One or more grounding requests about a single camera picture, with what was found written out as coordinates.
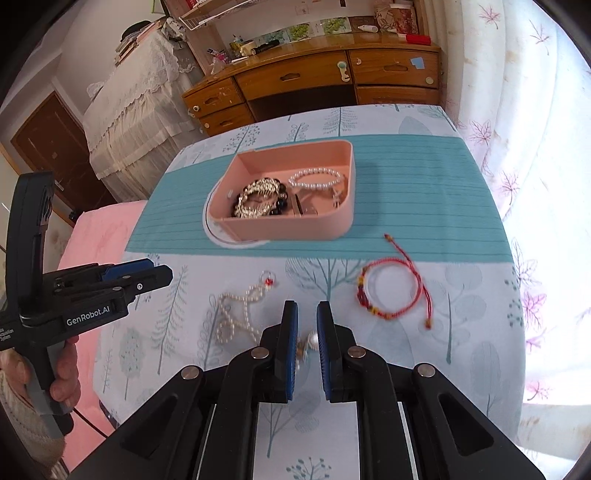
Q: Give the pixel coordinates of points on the small white bottle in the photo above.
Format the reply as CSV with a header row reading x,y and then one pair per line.
x,y
368,28

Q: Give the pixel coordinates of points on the silver cross pendant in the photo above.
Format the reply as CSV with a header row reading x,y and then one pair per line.
x,y
337,196

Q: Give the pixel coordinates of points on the silver metal clip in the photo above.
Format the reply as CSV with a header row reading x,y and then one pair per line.
x,y
302,205

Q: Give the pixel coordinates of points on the white lace furniture cover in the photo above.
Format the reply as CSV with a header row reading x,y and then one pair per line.
x,y
134,120

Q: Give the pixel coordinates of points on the stack of books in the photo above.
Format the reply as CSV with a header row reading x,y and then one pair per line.
x,y
134,39

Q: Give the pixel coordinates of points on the tree print tablecloth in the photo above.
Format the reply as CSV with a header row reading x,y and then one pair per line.
x,y
415,194

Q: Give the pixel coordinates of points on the person's left forearm knitted sleeve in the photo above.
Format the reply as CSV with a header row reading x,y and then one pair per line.
x,y
23,429

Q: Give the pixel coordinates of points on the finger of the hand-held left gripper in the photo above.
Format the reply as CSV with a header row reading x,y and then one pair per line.
x,y
131,267
150,281

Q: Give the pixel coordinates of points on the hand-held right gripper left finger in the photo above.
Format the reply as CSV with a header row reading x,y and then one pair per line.
x,y
291,355

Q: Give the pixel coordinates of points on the pink blanket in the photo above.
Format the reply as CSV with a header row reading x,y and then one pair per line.
x,y
97,230

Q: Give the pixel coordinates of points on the brown wooden door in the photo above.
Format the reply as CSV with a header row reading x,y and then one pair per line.
x,y
51,143

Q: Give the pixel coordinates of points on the floral white curtain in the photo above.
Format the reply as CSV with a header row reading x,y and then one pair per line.
x,y
535,138

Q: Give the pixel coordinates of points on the white drawer hook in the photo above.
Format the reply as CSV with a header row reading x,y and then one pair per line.
x,y
343,71

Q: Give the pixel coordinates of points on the red box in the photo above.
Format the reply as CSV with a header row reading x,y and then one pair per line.
x,y
419,38

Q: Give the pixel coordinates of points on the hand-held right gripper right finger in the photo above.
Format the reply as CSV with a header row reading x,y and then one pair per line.
x,y
324,355

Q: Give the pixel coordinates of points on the person's left hand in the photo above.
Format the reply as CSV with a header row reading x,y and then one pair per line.
x,y
64,369

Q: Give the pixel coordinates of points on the pink jewelry box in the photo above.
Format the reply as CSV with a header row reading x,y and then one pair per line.
x,y
295,228

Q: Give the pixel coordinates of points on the black flashlight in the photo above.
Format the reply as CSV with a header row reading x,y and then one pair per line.
x,y
268,45

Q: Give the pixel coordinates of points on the wooden desk with drawers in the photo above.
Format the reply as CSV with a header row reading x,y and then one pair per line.
x,y
295,76

